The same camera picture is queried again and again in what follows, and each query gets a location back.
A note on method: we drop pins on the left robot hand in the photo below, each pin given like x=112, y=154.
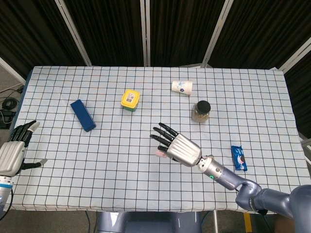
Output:
x=12, y=155

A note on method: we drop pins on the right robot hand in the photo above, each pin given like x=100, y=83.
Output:
x=181, y=150

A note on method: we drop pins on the small pink object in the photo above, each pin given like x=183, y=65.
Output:
x=160, y=153

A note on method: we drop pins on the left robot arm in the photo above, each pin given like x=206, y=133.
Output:
x=3, y=191

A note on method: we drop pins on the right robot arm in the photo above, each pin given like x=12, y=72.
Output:
x=250, y=187

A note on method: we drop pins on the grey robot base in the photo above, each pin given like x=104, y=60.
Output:
x=148, y=222

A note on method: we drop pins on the black power adapter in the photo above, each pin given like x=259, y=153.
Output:
x=5, y=116

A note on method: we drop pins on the glass jar with black lid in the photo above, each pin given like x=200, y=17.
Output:
x=201, y=111

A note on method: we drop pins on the blue cookie packet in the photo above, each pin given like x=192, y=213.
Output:
x=238, y=158

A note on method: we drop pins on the blue checkered tablecloth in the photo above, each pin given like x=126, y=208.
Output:
x=121, y=170

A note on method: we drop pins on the white floral paper cup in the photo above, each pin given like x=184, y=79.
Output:
x=182, y=87

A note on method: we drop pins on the yellow lidded green container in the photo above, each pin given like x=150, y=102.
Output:
x=130, y=100

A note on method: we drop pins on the blue rectangular box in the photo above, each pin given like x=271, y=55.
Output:
x=83, y=115

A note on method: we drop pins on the black folding screen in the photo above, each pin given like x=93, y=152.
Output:
x=155, y=31

